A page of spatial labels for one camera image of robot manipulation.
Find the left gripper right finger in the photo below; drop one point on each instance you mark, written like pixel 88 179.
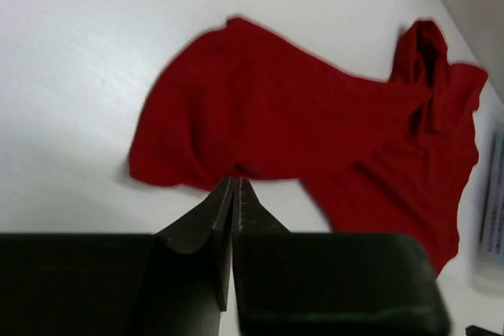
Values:
pixel 249 215

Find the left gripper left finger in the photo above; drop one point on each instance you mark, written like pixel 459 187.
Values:
pixel 201 242

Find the red t shirt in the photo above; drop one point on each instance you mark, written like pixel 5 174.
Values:
pixel 376 156

